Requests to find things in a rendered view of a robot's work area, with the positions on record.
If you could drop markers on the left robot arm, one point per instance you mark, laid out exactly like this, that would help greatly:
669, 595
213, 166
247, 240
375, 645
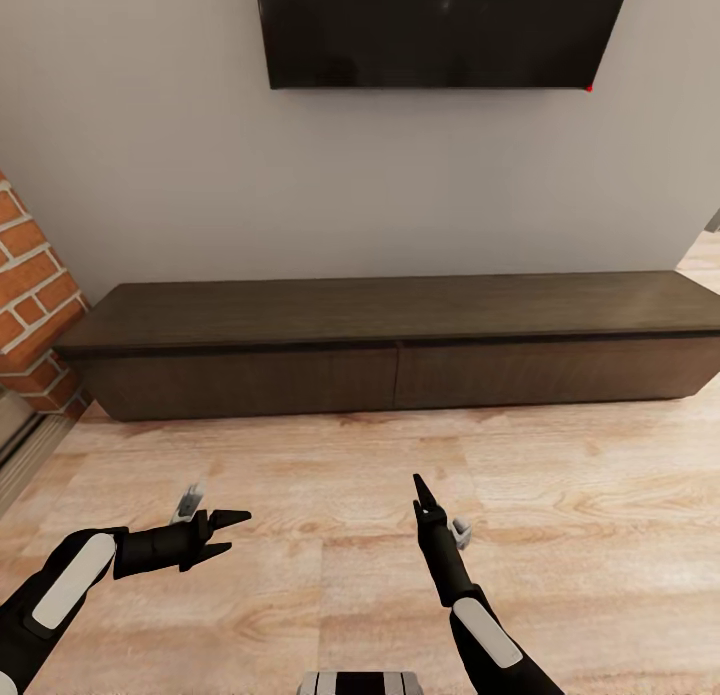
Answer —
35, 617

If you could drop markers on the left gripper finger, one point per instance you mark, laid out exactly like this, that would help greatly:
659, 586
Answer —
224, 518
211, 550

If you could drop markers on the wall mounted tv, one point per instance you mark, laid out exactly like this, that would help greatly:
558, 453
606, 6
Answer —
435, 44

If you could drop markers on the wood fireplace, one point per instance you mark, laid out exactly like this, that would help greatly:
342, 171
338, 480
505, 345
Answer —
27, 439

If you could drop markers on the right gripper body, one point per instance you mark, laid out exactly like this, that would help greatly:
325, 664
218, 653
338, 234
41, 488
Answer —
436, 541

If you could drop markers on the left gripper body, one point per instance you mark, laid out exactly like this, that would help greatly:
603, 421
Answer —
180, 544

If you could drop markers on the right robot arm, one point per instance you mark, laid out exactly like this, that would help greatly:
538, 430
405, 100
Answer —
495, 663

